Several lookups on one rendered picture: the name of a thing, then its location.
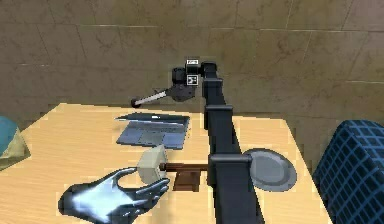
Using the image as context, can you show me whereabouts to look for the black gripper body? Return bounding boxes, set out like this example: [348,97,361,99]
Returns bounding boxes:
[167,66,197,103]

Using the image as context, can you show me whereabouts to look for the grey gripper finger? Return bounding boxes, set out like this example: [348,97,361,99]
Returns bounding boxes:
[130,88,170,109]

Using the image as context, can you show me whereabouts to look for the grey open laptop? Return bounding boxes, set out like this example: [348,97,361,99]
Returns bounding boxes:
[115,112,191,151]

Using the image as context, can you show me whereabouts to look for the pale hammer statue on stand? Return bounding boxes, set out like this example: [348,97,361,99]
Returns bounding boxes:
[136,144,210,193]

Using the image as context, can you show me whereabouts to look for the silver hand sculpture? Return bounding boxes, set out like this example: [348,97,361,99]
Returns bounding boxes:
[57,167,171,224]

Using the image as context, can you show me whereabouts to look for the grey round plate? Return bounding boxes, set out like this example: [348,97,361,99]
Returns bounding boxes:
[241,148,298,193]

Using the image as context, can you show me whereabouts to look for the teal and olive cushion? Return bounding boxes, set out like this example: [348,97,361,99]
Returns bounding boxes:
[0,115,32,172]

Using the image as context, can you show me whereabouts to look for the blue lattice basket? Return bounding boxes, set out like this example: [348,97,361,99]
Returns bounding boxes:
[312,119,384,224]

